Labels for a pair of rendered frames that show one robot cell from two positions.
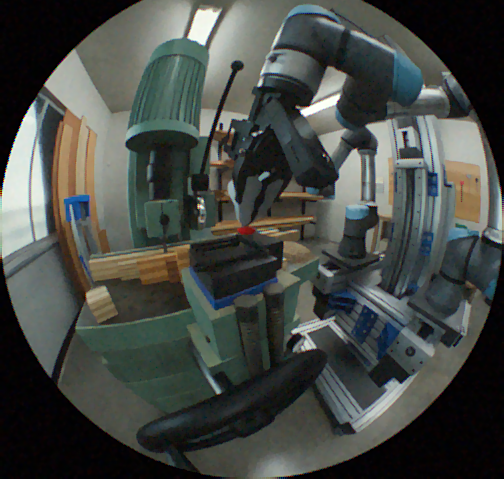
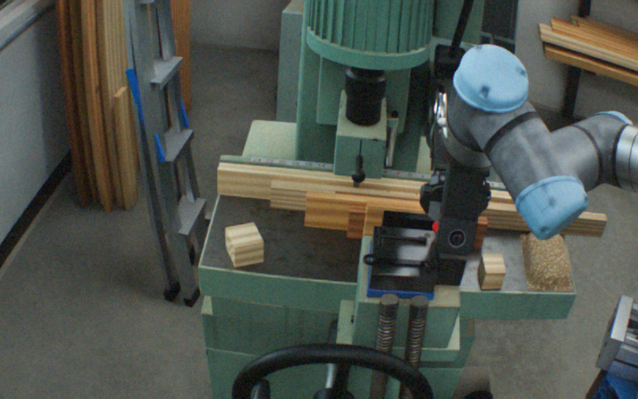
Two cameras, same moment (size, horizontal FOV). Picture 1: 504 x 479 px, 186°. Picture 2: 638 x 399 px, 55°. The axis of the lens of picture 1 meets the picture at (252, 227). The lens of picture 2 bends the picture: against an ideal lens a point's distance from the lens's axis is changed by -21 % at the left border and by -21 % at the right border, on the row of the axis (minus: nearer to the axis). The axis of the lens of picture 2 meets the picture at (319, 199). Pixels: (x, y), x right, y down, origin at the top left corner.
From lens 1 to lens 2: 0.81 m
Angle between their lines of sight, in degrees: 42
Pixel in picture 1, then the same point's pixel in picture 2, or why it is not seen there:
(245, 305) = (385, 302)
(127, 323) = (275, 276)
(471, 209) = not seen: outside the picture
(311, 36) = (466, 131)
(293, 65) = (453, 150)
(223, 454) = not seen: outside the picture
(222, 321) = (366, 306)
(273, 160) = not seen: hidden behind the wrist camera
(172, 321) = (328, 289)
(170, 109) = (374, 37)
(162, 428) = (285, 351)
